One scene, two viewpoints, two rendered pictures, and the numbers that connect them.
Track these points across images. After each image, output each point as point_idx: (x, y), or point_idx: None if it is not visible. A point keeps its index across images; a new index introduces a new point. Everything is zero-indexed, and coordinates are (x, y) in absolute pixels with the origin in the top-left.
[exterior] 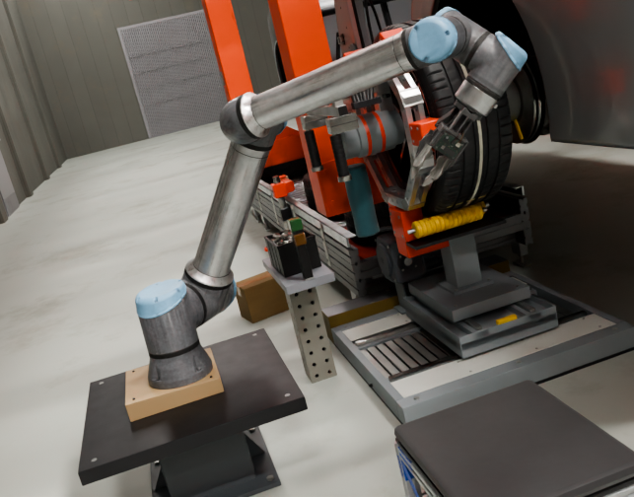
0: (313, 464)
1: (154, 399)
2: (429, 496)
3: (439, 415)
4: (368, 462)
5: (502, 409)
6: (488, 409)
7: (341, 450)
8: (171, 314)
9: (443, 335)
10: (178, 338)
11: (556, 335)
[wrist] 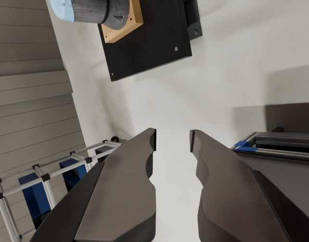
0: (220, 17)
1: (114, 38)
2: (260, 143)
3: (256, 166)
4: (256, 25)
5: (307, 196)
6: (296, 187)
7: (241, 1)
8: (77, 18)
9: None
10: (95, 18)
11: None
